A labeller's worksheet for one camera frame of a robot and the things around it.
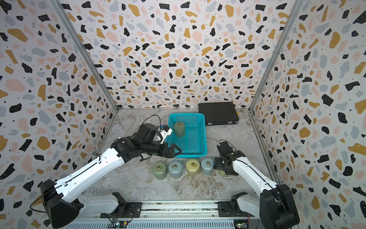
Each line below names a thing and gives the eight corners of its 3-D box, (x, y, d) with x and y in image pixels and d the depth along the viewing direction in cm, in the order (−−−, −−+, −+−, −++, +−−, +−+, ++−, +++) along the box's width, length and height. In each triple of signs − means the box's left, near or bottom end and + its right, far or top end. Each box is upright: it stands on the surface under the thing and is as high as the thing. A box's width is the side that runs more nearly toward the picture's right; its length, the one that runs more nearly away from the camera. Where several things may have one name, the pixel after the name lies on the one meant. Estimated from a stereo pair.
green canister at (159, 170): (154, 180, 86) (151, 174, 79) (156, 168, 91) (153, 161, 83) (166, 180, 86) (164, 174, 79) (168, 168, 91) (166, 161, 83)
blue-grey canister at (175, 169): (169, 178, 87) (167, 172, 79) (170, 167, 91) (169, 160, 84) (182, 178, 87) (181, 172, 79) (182, 167, 91) (182, 161, 84)
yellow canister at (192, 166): (186, 176, 88) (185, 170, 80) (186, 165, 92) (186, 158, 85) (199, 176, 88) (200, 170, 80) (198, 165, 92) (199, 158, 85)
